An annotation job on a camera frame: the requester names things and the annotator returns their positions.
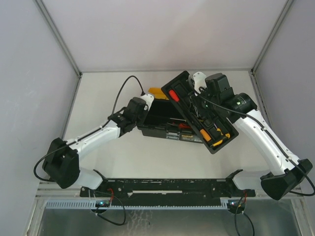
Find left base black cable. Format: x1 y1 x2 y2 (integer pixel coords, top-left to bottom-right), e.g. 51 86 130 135
94 193 126 226

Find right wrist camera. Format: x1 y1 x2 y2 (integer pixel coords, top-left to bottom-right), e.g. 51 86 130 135
189 72 207 94

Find right base black cable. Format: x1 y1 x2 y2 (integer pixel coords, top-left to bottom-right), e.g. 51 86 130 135
233 157 315 236

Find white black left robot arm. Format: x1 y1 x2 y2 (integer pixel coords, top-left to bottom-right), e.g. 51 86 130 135
42 93 155 190

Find yellow black plastic toolbox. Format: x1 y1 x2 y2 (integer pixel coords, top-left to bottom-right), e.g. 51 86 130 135
137 88 202 143

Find grey cable duct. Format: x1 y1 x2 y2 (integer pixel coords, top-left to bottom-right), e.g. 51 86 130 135
45 199 228 210

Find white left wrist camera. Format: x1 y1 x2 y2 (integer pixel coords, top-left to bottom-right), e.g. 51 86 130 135
140 93 155 110

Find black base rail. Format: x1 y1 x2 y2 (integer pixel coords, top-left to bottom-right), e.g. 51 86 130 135
80 178 255 200

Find black toolbox tray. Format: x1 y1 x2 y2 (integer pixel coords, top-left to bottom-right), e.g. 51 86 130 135
161 71 239 154

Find yellow black small screwdriver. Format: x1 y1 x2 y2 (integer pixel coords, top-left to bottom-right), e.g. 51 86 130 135
212 133 230 147

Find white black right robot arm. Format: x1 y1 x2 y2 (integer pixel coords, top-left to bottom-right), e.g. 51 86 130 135
188 72 315 200

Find orange needle nose pliers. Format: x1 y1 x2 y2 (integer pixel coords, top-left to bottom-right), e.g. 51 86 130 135
171 123 192 130

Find base black cable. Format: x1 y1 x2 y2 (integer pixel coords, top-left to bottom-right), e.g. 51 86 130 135
233 157 315 236
94 193 126 226

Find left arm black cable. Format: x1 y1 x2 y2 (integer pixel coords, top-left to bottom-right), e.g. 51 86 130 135
33 75 146 182

